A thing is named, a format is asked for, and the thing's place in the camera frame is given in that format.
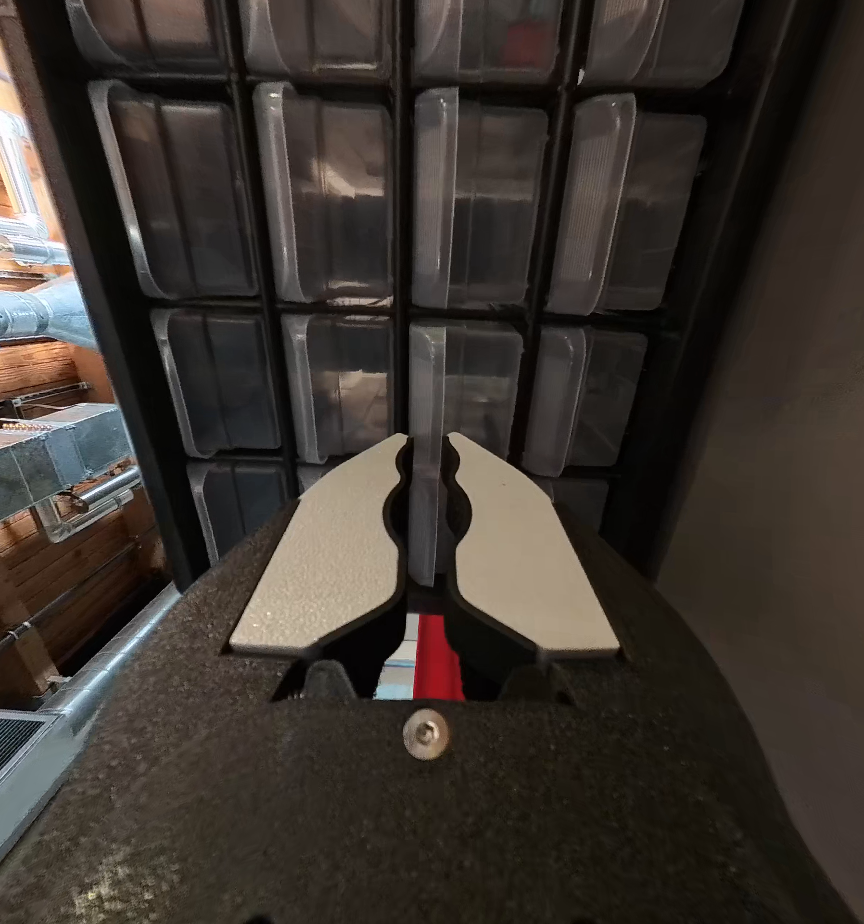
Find silver pipe bundle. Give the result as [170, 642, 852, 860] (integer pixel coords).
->
[0, 102, 72, 275]

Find clear plastic drawer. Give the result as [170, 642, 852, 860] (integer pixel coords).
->
[407, 318, 527, 586]

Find black drawer cabinet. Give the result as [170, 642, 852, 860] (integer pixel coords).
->
[14, 0, 837, 586]

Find metal air duct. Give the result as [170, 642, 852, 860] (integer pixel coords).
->
[0, 402, 144, 542]
[0, 275, 98, 355]

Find red plastic bin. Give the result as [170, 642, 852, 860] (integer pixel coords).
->
[415, 614, 468, 701]

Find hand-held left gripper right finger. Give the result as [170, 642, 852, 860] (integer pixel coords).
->
[441, 431, 621, 661]

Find white vent unit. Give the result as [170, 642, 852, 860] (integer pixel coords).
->
[0, 585, 185, 882]

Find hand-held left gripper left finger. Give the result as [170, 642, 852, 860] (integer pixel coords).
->
[230, 434, 411, 658]

